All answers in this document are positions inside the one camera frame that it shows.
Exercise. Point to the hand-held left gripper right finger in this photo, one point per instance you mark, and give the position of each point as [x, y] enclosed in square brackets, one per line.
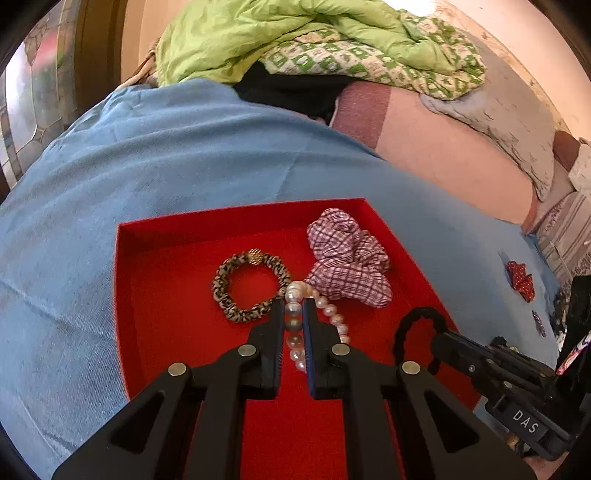
[306, 323]

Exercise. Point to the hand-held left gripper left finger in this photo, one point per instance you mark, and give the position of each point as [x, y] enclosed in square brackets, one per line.
[278, 318]

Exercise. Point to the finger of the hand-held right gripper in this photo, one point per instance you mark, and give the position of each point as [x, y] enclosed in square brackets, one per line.
[461, 353]
[521, 357]

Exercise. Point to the small black scrunchie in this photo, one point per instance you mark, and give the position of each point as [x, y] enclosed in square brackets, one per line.
[400, 330]

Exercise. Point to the red tray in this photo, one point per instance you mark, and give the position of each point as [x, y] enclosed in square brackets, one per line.
[184, 277]

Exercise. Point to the small patterned hair clip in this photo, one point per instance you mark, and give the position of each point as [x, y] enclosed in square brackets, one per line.
[538, 323]

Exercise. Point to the red plaid scrunchie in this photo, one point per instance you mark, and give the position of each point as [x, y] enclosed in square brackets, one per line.
[341, 272]

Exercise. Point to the leopard print scrunchie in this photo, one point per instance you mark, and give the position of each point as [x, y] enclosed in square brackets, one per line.
[221, 277]

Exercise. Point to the red polka dot bow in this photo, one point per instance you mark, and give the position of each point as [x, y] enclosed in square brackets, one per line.
[519, 279]

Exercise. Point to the striped cloth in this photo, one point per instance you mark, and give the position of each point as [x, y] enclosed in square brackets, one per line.
[563, 230]

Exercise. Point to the white floral cloth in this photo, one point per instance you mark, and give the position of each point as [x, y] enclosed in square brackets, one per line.
[581, 168]

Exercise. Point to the pink bed sheet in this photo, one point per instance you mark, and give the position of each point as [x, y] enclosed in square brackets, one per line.
[438, 152]

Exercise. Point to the blue cloth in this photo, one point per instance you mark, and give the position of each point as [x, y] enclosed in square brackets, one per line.
[138, 161]

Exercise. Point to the brown cushion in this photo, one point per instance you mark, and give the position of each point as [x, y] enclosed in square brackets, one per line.
[567, 147]

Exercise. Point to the black cloth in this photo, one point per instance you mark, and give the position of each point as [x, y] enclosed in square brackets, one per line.
[286, 92]

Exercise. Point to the grey pillow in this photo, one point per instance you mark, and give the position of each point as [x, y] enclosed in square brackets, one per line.
[508, 106]

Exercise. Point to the beige cloth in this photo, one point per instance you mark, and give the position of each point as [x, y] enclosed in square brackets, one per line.
[143, 69]

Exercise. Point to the green patterned quilt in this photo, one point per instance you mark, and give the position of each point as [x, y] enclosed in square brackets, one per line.
[221, 37]

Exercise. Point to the stained glass window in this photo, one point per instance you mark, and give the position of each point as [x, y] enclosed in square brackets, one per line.
[32, 92]

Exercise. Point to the wooden window frame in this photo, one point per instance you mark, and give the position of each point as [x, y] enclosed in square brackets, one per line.
[99, 41]

